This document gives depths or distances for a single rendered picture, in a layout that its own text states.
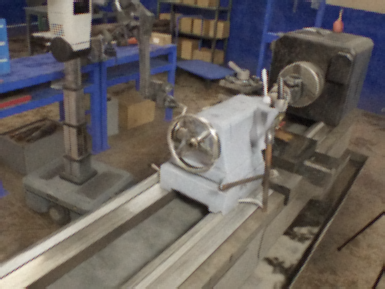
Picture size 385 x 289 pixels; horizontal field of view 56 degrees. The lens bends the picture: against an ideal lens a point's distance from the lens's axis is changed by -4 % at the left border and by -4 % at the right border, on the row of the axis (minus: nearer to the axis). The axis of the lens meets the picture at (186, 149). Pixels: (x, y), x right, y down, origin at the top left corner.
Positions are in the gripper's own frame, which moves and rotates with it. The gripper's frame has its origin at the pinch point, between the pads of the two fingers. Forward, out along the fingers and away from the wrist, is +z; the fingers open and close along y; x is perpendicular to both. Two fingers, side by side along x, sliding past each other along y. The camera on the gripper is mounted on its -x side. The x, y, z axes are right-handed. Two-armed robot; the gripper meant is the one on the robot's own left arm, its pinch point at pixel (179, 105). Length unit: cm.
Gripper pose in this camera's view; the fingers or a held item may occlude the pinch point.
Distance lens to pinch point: 215.4
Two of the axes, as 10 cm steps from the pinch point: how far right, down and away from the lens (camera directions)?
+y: 4.7, 1.6, 8.7
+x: -3.6, 9.3, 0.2
